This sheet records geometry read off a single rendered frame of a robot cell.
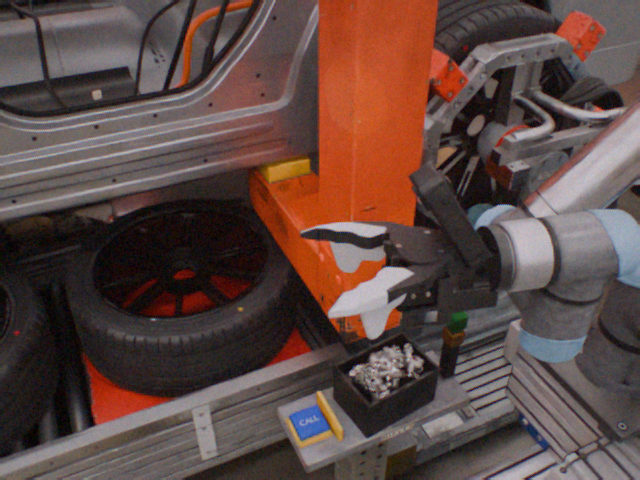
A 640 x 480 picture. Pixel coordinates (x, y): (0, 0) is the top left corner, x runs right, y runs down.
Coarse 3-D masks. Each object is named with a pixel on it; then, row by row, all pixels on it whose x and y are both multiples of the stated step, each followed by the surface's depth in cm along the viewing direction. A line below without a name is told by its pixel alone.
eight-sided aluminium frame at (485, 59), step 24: (480, 48) 142; (504, 48) 142; (528, 48) 142; (552, 48) 146; (480, 72) 140; (576, 72) 153; (456, 96) 141; (432, 120) 143; (576, 120) 166; (432, 144) 147; (432, 216) 160
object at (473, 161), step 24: (552, 72) 164; (432, 96) 149; (480, 96) 158; (552, 96) 171; (456, 120) 165; (528, 120) 171; (456, 144) 164; (456, 168) 195; (480, 168) 191; (456, 192) 175; (480, 192) 185
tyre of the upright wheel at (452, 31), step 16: (448, 0) 154; (464, 0) 152; (480, 0) 151; (496, 0) 151; (512, 0) 154; (448, 16) 148; (464, 16) 147; (480, 16) 144; (496, 16) 144; (512, 16) 145; (528, 16) 147; (544, 16) 150; (448, 32) 144; (464, 32) 143; (480, 32) 144; (496, 32) 146; (512, 32) 148; (528, 32) 150; (544, 32) 152; (448, 48) 143; (464, 48) 144; (560, 128) 175; (416, 208) 168; (416, 224) 172; (432, 224) 175
